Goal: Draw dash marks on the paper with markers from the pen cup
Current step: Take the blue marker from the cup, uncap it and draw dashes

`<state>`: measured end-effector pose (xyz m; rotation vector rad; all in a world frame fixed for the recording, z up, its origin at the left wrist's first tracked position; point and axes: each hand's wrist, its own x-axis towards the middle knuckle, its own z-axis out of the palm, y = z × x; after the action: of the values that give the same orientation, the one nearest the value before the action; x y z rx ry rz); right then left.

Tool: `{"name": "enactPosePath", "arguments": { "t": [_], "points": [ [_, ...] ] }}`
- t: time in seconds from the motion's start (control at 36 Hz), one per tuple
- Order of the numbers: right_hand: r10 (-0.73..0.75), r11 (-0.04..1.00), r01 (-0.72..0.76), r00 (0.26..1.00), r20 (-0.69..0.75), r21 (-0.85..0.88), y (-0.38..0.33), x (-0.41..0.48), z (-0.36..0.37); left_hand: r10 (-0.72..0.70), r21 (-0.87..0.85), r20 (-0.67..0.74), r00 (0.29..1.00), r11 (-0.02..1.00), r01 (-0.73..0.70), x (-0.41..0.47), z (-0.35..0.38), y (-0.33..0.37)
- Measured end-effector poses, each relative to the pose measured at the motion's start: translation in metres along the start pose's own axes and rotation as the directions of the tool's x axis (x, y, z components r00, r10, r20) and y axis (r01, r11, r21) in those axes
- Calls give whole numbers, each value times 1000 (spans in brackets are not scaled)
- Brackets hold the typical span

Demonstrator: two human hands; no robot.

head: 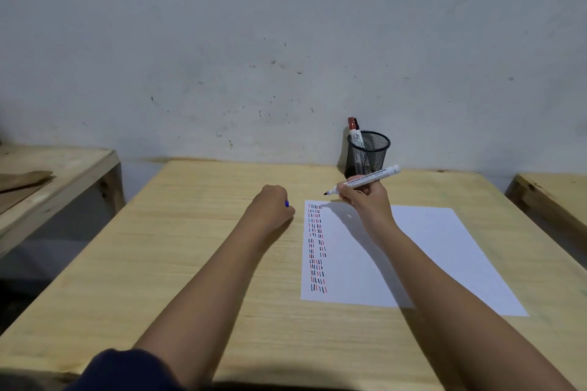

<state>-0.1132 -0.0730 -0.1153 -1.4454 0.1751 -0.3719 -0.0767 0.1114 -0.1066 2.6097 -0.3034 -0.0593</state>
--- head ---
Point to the person's right hand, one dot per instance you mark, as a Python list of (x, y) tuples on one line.
[(371, 207)]

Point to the person's left hand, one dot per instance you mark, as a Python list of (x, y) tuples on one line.
[(270, 212)]

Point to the blue marker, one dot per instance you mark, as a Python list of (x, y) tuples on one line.
[(390, 171)]

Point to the black mesh pen holder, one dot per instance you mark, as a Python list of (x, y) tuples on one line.
[(373, 152)]

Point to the white paper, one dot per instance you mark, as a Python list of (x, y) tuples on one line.
[(435, 258)]

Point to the red marker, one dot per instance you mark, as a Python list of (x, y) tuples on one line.
[(352, 124)]

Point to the person's right forearm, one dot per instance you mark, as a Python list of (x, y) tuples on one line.
[(458, 313)]

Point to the person's left forearm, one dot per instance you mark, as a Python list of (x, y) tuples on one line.
[(215, 294)]

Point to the person's dark blue shirt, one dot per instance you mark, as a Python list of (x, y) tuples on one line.
[(124, 372)]

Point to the light wooden side table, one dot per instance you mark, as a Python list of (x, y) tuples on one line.
[(69, 166), (555, 193)]

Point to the brown cardboard piece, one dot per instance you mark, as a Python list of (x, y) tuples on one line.
[(18, 182)]

